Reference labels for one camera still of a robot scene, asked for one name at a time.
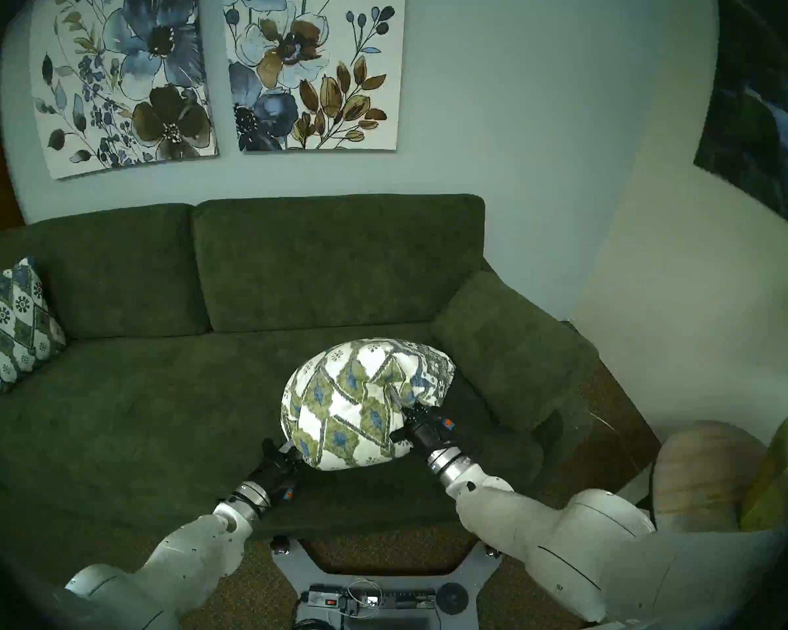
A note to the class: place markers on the black power strip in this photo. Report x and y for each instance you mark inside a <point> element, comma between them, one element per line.
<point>404,597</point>

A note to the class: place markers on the waterfall landscape wall poster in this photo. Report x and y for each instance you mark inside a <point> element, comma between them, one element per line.
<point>762,117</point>

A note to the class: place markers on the floral canvas with brown leaves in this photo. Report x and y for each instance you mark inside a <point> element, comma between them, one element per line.
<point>308,64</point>

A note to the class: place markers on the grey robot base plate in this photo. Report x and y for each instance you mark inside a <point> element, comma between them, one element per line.
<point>387,569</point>

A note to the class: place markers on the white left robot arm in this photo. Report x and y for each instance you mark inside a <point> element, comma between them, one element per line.
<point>184,563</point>

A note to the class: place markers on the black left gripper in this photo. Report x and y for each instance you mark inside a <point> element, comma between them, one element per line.
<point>277,478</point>

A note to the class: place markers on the wide green sofa back cushion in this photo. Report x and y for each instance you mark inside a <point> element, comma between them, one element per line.
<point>335,254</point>

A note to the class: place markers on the black base knob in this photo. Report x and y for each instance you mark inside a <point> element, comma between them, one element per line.
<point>279,544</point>

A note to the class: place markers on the green sofa armrest bolster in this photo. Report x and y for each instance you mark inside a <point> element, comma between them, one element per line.
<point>512,353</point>

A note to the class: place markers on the green white patterned cushion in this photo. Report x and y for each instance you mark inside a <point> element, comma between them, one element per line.
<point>341,405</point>
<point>13,327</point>

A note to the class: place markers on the narrow green sofa back cushion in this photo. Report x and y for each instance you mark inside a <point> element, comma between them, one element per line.
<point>105,268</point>

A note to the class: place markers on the round wooden ball stool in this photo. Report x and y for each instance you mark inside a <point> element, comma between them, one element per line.
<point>702,471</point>

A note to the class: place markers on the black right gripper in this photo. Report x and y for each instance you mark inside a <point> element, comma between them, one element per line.
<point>433,428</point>

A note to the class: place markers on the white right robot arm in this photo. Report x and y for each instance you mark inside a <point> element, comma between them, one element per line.
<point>565,537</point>

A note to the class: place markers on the floral canvas with dark flowers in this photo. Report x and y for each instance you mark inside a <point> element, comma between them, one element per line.
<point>138,77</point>

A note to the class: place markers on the dark green fabric sofa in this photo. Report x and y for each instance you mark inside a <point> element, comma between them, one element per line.
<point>92,405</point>

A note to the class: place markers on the black round base disc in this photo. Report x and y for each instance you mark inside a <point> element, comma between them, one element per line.
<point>452,596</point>

